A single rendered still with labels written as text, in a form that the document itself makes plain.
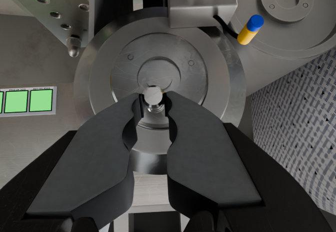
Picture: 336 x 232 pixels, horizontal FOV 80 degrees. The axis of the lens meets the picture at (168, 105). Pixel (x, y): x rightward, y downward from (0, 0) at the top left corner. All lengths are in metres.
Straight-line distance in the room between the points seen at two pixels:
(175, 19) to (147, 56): 0.04
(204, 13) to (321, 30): 0.12
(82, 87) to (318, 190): 0.29
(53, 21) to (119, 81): 0.40
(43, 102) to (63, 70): 1.72
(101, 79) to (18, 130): 0.45
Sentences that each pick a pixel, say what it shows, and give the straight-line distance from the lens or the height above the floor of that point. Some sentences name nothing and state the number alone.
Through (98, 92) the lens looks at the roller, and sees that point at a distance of 0.17.
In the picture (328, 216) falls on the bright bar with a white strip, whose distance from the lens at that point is 0.47.
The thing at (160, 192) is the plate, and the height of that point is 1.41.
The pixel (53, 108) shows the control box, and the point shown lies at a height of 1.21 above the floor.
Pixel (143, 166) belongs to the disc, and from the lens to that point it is 0.17.
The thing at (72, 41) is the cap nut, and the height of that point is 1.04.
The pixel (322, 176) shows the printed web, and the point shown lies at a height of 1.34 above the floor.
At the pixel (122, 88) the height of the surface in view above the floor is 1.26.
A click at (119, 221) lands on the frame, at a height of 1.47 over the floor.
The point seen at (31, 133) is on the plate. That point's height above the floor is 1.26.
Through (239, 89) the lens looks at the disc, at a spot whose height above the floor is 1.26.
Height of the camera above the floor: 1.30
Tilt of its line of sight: 10 degrees down
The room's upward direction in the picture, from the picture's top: 177 degrees clockwise
